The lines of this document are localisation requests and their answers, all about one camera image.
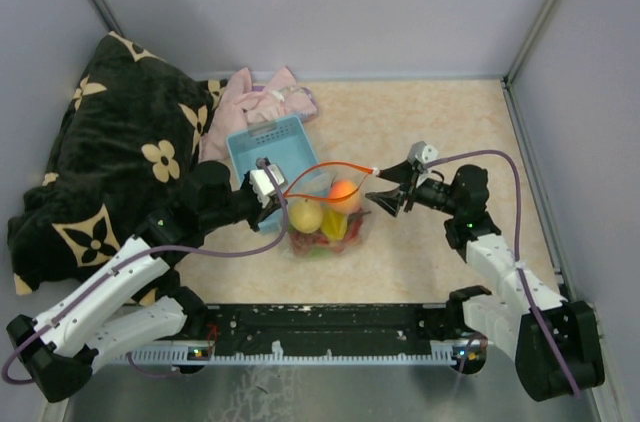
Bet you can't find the yellow pear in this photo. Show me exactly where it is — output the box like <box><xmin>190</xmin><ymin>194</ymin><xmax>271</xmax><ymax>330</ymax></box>
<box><xmin>288</xmin><ymin>199</ymin><xmax>323</xmax><ymax>234</ymax></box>

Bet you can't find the black floral plush blanket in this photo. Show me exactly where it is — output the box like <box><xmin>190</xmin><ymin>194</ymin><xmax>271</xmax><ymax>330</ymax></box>
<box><xmin>7</xmin><ymin>32</ymin><xmax>227</xmax><ymax>295</ymax></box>

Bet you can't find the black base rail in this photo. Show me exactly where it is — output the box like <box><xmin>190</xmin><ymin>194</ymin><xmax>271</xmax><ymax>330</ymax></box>
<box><xmin>172</xmin><ymin>303</ymin><xmax>471</xmax><ymax>357</ymax></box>

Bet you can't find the light blue plastic basket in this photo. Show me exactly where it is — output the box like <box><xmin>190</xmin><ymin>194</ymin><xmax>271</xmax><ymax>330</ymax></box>
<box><xmin>227</xmin><ymin>115</ymin><xmax>318</xmax><ymax>234</ymax></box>

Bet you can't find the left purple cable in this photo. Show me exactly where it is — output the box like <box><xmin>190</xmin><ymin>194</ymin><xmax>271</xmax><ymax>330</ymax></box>
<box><xmin>1</xmin><ymin>157</ymin><xmax>287</xmax><ymax>387</ymax></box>

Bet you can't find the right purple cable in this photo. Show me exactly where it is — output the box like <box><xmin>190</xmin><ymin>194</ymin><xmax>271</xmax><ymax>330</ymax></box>
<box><xmin>424</xmin><ymin>150</ymin><xmax>582</xmax><ymax>399</ymax></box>

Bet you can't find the red strawberry bunch with leaves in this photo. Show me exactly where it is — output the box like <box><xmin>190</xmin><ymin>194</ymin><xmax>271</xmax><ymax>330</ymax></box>
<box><xmin>289</xmin><ymin>211</ymin><xmax>371</xmax><ymax>254</ymax></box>

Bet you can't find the yellow starfruit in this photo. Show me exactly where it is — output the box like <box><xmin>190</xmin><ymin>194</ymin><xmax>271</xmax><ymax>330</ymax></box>
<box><xmin>320</xmin><ymin>208</ymin><xmax>348</xmax><ymax>241</ymax></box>

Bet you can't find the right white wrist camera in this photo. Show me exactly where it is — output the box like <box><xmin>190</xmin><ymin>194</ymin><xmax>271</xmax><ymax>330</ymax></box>
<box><xmin>407</xmin><ymin>141</ymin><xmax>439</xmax><ymax>173</ymax></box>

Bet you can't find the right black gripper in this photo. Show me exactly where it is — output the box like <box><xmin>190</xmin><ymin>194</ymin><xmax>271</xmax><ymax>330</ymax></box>
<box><xmin>366</xmin><ymin>159</ymin><xmax>462</xmax><ymax>217</ymax></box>

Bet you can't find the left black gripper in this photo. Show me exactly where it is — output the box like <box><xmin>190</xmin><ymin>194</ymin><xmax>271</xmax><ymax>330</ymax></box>
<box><xmin>201</xmin><ymin>169</ymin><xmax>287</xmax><ymax>231</ymax></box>

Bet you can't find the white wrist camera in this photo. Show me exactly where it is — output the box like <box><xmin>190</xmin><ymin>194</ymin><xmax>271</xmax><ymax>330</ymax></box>
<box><xmin>249</xmin><ymin>158</ymin><xmax>287</xmax><ymax>207</ymax></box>
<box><xmin>407</xmin><ymin>141</ymin><xmax>439</xmax><ymax>173</ymax></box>

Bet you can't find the pink cloth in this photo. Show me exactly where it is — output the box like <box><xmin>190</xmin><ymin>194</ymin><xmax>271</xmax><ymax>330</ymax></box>
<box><xmin>199</xmin><ymin>67</ymin><xmax>318</xmax><ymax>162</ymax></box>

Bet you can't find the orange peach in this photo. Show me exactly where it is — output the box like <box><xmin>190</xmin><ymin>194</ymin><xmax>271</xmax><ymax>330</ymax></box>
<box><xmin>328</xmin><ymin>179</ymin><xmax>361</xmax><ymax>215</ymax></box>

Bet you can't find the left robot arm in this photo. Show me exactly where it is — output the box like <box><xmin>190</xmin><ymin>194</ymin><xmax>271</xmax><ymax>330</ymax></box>
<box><xmin>1</xmin><ymin>158</ymin><xmax>286</xmax><ymax>403</ymax></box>

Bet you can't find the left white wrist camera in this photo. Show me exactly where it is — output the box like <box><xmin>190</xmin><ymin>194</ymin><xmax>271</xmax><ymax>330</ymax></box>
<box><xmin>249</xmin><ymin>158</ymin><xmax>287</xmax><ymax>207</ymax></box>

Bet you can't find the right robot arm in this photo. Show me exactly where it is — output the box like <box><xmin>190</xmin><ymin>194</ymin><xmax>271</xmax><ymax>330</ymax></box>
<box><xmin>366</xmin><ymin>161</ymin><xmax>605</xmax><ymax>401</ymax></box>

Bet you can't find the clear zip top bag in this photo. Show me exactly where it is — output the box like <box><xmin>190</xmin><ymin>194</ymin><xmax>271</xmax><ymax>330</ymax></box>
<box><xmin>284</xmin><ymin>161</ymin><xmax>379</xmax><ymax>260</ymax></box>

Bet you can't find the green grape bunch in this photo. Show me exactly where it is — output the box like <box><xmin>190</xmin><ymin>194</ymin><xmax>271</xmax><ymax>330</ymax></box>
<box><xmin>294</xmin><ymin>245</ymin><xmax>345</xmax><ymax>259</ymax></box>

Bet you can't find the purple cable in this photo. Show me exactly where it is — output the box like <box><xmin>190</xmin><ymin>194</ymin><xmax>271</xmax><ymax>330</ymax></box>
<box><xmin>1</xmin><ymin>157</ymin><xmax>287</xmax><ymax>387</ymax></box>
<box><xmin>424</xmin><ymin>150</ymin><xmax>582</xmax><ymax>399</ymax></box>

